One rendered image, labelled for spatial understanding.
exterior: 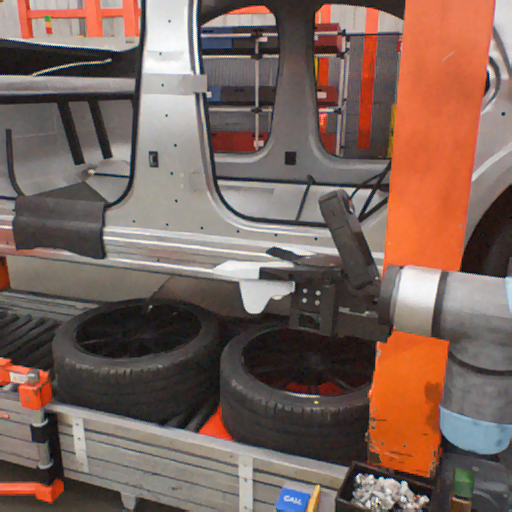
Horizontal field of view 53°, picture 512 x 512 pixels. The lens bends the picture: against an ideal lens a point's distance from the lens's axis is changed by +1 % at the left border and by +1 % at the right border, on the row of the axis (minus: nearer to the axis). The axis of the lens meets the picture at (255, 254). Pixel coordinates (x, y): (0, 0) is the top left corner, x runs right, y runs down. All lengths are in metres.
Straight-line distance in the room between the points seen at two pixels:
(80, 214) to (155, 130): 0.49
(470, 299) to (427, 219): 0.61
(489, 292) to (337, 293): 0.16
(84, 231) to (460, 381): 1.76
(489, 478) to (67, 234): 1.69
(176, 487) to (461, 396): 1.37
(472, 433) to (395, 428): 0.76
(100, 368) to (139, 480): 0.40
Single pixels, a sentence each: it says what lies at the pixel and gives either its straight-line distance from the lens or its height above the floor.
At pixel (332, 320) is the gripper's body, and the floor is 1.19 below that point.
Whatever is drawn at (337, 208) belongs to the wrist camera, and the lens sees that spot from 0.58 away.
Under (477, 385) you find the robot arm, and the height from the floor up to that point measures 1.15.
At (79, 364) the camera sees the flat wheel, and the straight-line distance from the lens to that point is 1.98.
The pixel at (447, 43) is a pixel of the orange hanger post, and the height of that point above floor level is 1.52.
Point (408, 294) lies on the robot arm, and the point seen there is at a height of 1.23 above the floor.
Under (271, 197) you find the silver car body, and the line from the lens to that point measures 2.62.
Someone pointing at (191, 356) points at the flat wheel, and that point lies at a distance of 1.95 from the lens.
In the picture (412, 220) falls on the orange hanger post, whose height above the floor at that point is 1.17.
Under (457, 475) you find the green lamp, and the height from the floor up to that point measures 0.66.
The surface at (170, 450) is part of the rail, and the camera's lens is 1.79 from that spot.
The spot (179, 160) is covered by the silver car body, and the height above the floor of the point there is 1.19.
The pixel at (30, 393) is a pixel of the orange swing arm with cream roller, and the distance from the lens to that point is 1.88.
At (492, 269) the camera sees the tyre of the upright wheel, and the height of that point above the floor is 0.91.
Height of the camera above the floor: 1.44
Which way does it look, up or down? 18 degrees down
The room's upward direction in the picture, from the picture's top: straight up
